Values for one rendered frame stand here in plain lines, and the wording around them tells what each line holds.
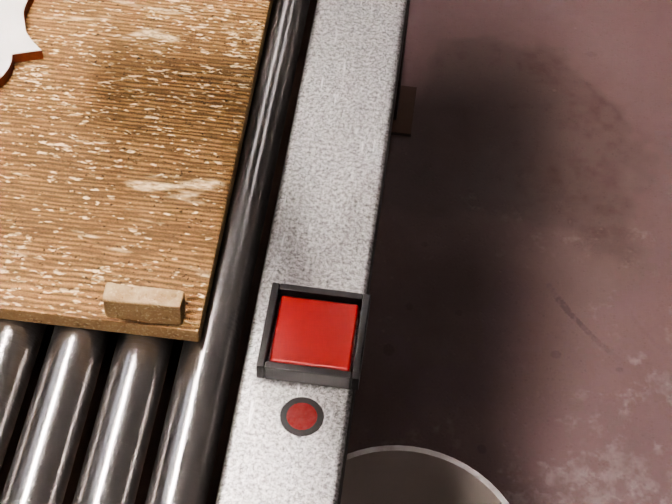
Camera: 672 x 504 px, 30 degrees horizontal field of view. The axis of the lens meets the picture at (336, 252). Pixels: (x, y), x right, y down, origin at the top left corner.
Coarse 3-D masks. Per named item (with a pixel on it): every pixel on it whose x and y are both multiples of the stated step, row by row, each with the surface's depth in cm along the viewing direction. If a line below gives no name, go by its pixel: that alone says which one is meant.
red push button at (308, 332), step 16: (288, 304) 95; (304, 304) 95; (320, 304) 95; (336, 304) 95; (352, 304) 95; (288, 320) 94; (304, 320) 94; (320, 320) 94; (336, 320) 94; (352, 320) 94; (288, 336) 93; (304, 336) 93; (320, 336) 93; (336, 336) 93; (352, 336) 94; (272, 352) 92; (288, 352) 92; (304, 352) 93; (320, 352) 93; (336, 352) 93; (336, 368) 92
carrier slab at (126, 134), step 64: (64, 0) 113; (128, 0) 113; (192, 0) 113; (256, 0) 114; (64, 64) 108; (128, 64) 108; (192, 64) 109; (256, 64) 109; (0, 128) 104; (64, 128) 104; (128, 128) 104; (192, 128) 104; (0, 192) 100; (64, 192) 100; (128, 192) 100; (192, 192) 100; (0, 256) 96; (64, 256) 96; (128, 256) 96; (192, 256) 96; (64, 320) 93; (128, 320) 93; (192, 320) 93
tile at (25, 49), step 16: (0, 0) 111; (16, 0) 111; (32, 0) 112; (0, 16) 110; (16, 16) 110; (0, 32) 109; (16, 32) 109; (0, 48) 107; (16, 48) 108; (32, 48) 108; (0, 64) 106; (0, 80) 106
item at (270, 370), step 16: (272, 288) 95; (288, 288) 96; (304, 288) 96; (320, 288) 96; (272, 304) 95; (368, 304) 95; (272, 320) 94; (256, 368) 92; (272, 368) 91; (288, 368) 91; (304, 368) 91; (320, 368) 91; (320, 384) 92; (336, 384) 92; (352, 384) 92
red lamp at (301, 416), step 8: (296, 408) 91; (304, 408) 91; (312, 408) 91; (288, 416) 91; (296, 416) 91; (304, 416) 91; (312, 416) 91; (296, 424) 90; (304, 424) 90; (312, 424) 91
